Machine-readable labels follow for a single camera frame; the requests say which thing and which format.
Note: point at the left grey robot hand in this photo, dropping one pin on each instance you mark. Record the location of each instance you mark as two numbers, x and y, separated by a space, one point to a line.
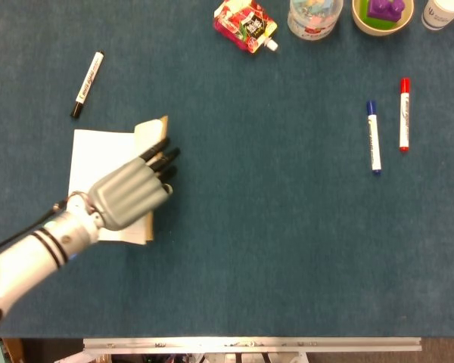
128 193

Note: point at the tan spiral notebook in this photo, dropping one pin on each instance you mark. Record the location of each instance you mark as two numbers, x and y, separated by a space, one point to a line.
98 159

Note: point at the black whiteboard marker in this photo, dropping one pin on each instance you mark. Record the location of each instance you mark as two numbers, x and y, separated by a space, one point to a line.
89 81

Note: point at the blue whiteboard marker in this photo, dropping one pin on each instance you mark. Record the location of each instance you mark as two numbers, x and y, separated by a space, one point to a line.
374 140

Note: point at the red whiteboard marker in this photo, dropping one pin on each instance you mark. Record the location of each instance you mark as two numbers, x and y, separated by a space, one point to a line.
404 117

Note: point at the blue felt table mat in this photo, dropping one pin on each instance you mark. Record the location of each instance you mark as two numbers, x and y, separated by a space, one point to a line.
249 227

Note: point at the pink drink pouch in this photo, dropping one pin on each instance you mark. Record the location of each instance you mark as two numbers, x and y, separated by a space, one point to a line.
244 24

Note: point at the clear plastic jar of clips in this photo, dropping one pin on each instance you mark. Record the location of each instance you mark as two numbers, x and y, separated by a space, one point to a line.
310 26

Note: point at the green toy block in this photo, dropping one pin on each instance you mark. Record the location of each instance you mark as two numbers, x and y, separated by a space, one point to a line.
363 11

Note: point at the beige bowl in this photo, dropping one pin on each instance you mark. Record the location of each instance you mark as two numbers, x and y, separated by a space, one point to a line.
382 30

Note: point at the purple toy block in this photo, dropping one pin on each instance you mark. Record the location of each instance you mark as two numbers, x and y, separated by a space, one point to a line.
382 7

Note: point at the white paper cup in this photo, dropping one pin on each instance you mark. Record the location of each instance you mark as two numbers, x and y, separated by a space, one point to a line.
439 19

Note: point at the aluminium rail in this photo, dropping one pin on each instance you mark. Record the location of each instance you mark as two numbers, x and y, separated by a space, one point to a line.
249 345

